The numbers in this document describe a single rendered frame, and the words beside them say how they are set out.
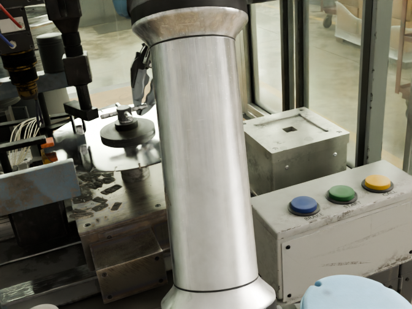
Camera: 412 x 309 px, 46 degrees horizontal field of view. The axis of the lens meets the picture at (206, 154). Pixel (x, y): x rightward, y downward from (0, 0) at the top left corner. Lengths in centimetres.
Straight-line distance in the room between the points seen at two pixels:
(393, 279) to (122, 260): 54
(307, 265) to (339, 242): 6
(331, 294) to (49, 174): 48
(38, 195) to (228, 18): 47
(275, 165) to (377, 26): 32
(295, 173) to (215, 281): 57
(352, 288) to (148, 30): 32
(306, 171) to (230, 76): 57
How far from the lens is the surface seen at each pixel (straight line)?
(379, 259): 89
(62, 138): 101
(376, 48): 91
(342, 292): 52
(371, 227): 83
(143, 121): 100
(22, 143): 96
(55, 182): 80
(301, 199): 78
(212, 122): 44
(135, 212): 90
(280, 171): 97
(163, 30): 45
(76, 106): 94
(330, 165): 103
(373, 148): 98
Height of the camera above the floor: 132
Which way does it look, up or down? 26 degrees down
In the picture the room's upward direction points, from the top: 6 degrees counter-clockwise
